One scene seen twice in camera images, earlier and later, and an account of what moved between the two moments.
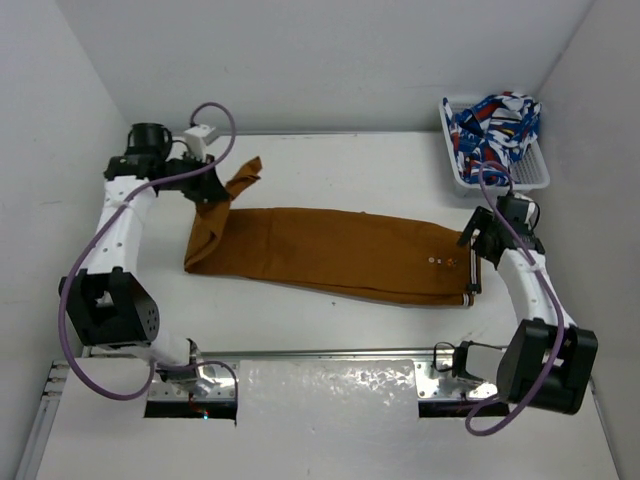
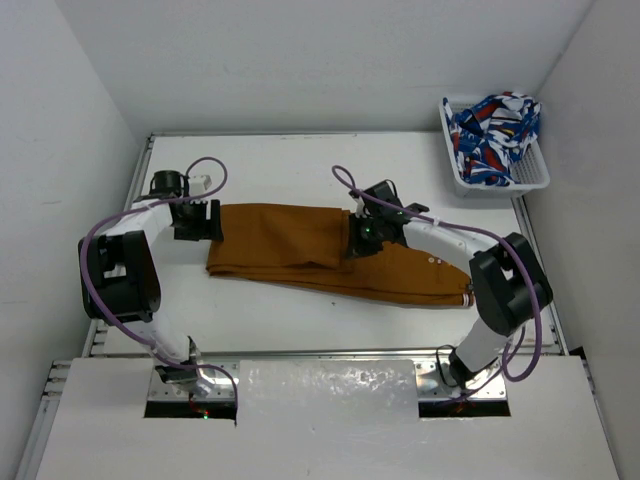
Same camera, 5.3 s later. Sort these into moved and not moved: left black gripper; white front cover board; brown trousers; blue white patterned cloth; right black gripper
Moved: brown trousers; left black gripper; right black gripper
Not moved: white front cover board; blue white patterned cloth
